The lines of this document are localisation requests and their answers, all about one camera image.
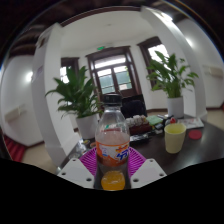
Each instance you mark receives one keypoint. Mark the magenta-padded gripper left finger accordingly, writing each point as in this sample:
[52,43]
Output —
[76,171]

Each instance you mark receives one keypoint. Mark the brown box of small items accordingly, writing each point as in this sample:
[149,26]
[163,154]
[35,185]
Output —
[140,126]

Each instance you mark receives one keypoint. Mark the dark framed window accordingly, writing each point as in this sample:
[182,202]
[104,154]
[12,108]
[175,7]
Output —
[65,70]
[156,50]

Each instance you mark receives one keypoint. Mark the orange soda plastic bottle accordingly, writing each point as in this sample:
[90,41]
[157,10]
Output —
[112,146]

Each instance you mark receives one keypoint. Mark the green exit sign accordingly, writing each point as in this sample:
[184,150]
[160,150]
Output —
[101,48]

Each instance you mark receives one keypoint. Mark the pale yellow cup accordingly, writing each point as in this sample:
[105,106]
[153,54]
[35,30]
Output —
[174,140]

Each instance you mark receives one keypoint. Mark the dark wooden double door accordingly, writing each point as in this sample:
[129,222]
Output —
[113,76]

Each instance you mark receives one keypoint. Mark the green book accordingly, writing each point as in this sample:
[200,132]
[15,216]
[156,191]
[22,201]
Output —
[154,120]

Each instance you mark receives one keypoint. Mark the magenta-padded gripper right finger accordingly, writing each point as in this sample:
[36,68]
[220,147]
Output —
[148,171]

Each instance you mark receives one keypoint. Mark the red carpeted staircase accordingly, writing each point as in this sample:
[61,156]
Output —
[15,150]

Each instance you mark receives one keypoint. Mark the potted plant in white pot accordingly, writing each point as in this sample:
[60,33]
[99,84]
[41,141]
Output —
[78,96]
[173,76]

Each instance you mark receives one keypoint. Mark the black chair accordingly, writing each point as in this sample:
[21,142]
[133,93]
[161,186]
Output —
[133,106]

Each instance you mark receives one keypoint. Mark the flat round red coaster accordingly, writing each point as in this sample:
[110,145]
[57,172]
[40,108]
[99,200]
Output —
[195,134]

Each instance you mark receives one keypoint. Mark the flat black device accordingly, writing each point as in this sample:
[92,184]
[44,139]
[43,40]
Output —
[139,138]

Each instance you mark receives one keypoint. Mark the white printed magazine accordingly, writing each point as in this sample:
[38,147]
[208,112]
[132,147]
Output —
[193,122]

